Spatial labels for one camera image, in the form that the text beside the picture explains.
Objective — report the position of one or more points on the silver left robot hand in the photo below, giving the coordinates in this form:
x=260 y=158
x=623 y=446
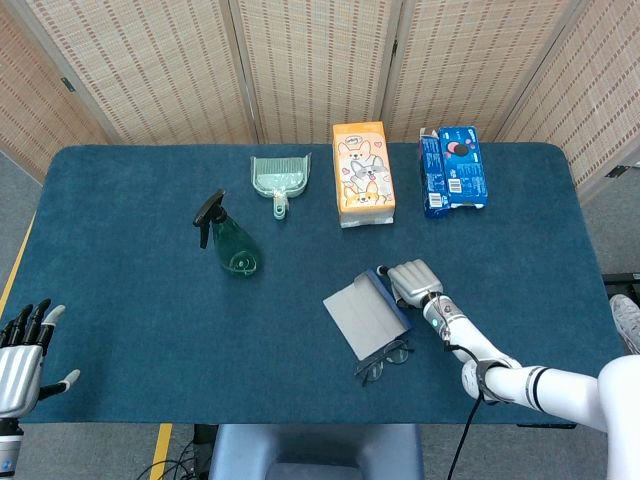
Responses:
x=17 y=375

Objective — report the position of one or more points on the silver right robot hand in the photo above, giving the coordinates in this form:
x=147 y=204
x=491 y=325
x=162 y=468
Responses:
x=415 y=282

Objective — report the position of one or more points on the blue folding glasses case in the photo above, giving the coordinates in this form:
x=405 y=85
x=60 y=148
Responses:
x=360 y=315

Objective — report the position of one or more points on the black eyeglasses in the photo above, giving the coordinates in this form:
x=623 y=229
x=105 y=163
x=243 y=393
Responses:
x=385 y=357

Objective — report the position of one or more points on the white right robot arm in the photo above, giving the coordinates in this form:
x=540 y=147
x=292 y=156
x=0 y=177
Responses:
x=550 y=385

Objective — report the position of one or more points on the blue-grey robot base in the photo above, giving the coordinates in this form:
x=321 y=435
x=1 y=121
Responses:
x=315 y=450

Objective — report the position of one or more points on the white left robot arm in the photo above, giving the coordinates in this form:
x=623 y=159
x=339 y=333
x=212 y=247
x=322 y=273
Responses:
x=7 y=445

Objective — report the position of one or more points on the dark blue cookie box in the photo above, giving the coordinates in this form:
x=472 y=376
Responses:
x=432 y=180

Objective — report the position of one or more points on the blue cookie box with picture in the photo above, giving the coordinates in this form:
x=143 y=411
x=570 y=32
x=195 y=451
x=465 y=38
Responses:
x=465 y=170

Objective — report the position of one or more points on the orange corgi tissue pack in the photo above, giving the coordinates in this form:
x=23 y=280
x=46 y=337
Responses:
x=362 y=170

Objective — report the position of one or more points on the blue table cloth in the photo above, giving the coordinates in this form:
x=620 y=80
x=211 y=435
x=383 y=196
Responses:
x=150 y=325

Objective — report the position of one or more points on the mint green dustpan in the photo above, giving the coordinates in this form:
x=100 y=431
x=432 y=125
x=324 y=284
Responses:
x=280 y=175

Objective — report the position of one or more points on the green spray bottle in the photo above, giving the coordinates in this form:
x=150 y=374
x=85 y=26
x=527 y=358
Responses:
x=235 y=245

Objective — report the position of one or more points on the black table leg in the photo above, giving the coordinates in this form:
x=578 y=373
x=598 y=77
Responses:
x=201 y=435

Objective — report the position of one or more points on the black metal bar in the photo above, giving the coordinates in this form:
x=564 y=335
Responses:
x=622 y=278

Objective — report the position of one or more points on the white shoe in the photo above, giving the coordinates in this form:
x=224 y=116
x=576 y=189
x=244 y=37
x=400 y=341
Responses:
x=627 y=320

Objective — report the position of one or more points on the woven folding screen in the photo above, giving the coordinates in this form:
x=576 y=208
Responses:
x=310 y=65

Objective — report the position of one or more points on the black screen bracket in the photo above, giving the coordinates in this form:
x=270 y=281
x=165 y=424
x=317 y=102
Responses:
x=616 y=171

